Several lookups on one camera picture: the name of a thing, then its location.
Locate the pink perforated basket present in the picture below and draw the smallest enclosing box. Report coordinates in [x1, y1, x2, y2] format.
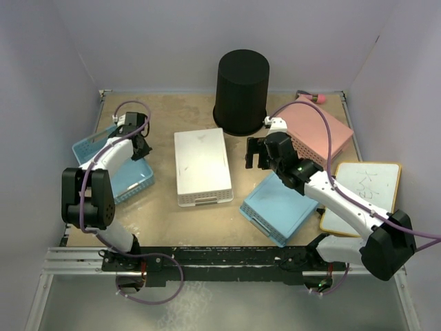
[270, 96, 353, 169]

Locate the large black ribbed bin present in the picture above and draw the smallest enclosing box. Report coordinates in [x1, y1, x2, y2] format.
[213, 49, 270, 137]

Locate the light blue perforated basket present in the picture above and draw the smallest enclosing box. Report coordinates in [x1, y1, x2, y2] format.
[72, 125, 155, 205]

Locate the blue basket nested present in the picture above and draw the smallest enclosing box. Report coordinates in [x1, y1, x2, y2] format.
[239, 172, 319, 248]

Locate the white perforated basket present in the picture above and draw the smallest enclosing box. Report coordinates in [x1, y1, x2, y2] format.
[174, 128, 234, 207]

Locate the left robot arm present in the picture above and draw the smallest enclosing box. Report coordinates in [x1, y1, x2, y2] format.
[61, 112, 152, 270]

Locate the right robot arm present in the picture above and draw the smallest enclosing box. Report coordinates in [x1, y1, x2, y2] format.
[245, 132, 416, 281]

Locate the pink brush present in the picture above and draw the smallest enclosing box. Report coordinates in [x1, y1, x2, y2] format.
[296, 90, 326, 104]

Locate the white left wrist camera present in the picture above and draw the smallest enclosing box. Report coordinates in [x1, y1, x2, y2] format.
[112, 114, 125, 126]

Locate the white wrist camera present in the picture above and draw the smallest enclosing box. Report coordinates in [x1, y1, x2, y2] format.
[264, 117, 287, 136]
[112, 114, 125, 126]

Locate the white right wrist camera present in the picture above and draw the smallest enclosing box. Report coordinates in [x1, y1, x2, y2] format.
[264, 117, 287, 136]

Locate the small whiteboard yellow frame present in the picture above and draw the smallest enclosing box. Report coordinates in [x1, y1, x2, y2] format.
[320, 162, 402, 237]

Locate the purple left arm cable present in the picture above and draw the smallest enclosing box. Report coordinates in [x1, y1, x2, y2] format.
[79, 100, 185, 306]

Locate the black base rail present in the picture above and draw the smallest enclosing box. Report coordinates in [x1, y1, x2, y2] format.
[99, 246, 345, 288]

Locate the aluminium frame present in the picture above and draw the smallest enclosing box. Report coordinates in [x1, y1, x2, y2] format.
[25, 247, 420, 330]

